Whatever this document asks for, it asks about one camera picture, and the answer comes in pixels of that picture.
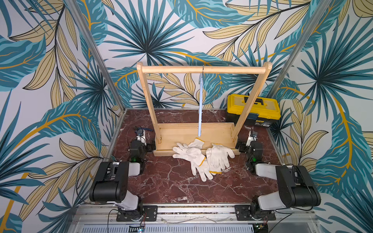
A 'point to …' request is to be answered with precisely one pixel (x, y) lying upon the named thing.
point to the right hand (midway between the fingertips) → (247, 139)
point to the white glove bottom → (203, 170)
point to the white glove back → (196, 143)
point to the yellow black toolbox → (264, 109)
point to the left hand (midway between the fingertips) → (146, 138)
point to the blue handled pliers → (144, 128)
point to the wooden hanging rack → (230, 134)
